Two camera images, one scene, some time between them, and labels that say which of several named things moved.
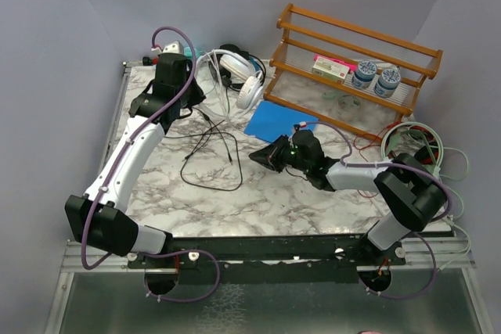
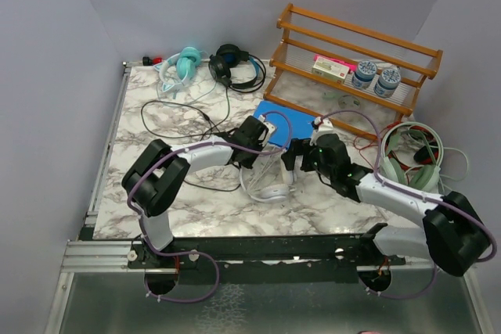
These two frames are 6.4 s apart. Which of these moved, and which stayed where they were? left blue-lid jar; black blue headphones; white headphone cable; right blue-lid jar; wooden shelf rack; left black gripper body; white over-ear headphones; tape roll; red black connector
Moved: left black gripper body; white headphone cable; white over-ear headphones
Stayed: red black connector; left blue-lid jar; wooden shelf rack; black blue headphones; tape roll; right blue-lid jar
